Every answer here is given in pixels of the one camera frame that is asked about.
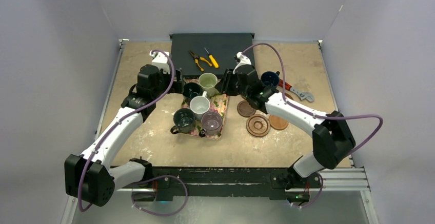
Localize light orange coaster front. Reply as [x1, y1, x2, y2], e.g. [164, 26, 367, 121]
[268, 115, 289, 130]

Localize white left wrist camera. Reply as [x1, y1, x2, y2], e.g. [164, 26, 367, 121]
[149, 51, 171, 74]

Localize dark walnut coaster middle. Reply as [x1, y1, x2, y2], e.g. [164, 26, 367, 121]
[237, 100, 256, 117]

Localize dark green mug back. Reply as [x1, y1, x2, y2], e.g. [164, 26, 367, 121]
[182, 82, 202, 105]

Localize yellow handled screwdriver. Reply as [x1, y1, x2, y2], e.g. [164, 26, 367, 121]
[204, 47, 219, 69]

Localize dark green mug front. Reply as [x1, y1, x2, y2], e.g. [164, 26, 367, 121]
[170, 108, 196, 134]

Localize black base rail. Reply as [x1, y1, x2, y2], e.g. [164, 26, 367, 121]
[129, 167, 321, 201]

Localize yellow handled pliers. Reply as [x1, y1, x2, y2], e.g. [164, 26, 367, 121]
[188, 50, 213, 72]

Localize red handled adjustable wrench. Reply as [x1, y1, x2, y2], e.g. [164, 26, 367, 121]
[279, 79, 314, 103]

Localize glossy brown ringed coaster front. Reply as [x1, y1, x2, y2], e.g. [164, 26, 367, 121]
[246, 114, 271, 137]

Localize floral serving tray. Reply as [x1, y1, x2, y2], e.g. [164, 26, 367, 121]
[181, 79, 229, 139]

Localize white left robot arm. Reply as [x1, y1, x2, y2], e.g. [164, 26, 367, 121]
[64, 64, 184, 207]

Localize light green mug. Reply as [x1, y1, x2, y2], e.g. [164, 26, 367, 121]
[198, 73, 219, 98]

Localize dark grey network switch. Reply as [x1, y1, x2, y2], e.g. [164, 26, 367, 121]
[170, 33, 254, 79]

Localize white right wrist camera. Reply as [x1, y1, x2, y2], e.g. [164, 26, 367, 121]
[233, 52, 252, 74]

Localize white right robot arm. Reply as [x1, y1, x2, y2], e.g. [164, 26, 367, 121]
[216, 65, 355, 189]

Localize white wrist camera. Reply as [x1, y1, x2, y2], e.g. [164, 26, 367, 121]
[149, 51, 171, 74]
[233, 52, 252, 74]

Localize dark green mug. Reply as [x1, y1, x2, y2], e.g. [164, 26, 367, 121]
[182, 82, 202, 105]
[170, 108, 196, 134]

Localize navy blue mug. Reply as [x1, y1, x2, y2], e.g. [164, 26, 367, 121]
[260, 71, 280, 88]

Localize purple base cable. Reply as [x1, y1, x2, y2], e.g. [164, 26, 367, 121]
[131, 174, 189, 217]

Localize lavender mug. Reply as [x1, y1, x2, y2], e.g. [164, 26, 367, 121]
[199, 111, 223, 137]

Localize white mug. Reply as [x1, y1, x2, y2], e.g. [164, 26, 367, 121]
[189, 91, 210, 120]

